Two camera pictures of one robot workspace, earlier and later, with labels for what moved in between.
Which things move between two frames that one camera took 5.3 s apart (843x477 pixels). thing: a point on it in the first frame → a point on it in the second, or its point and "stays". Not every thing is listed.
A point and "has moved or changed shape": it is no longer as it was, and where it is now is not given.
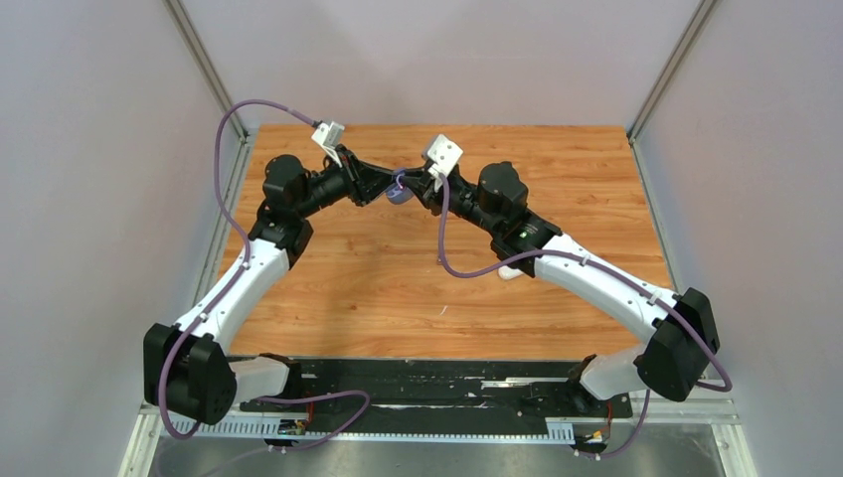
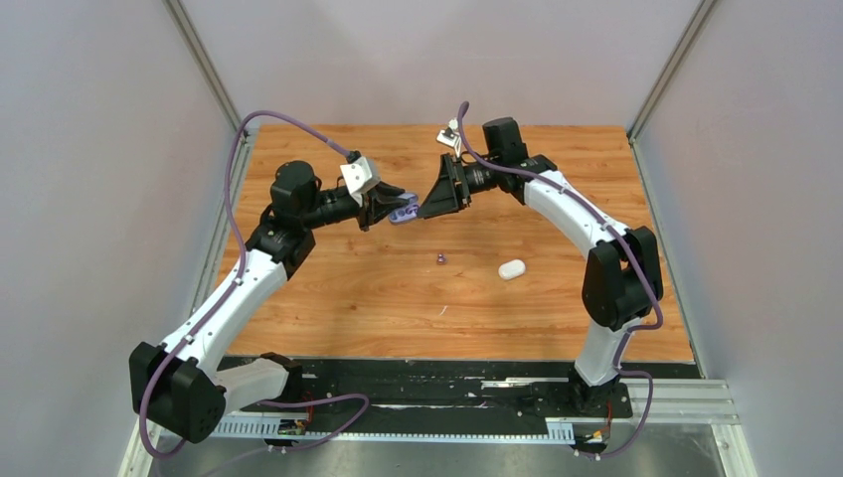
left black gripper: (358, 175) → (377, 204)
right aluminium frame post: (660, 86) stays
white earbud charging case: (507, 273) stays
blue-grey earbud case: (398, 196) has moved or changed shape
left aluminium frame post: (216, 81) stays
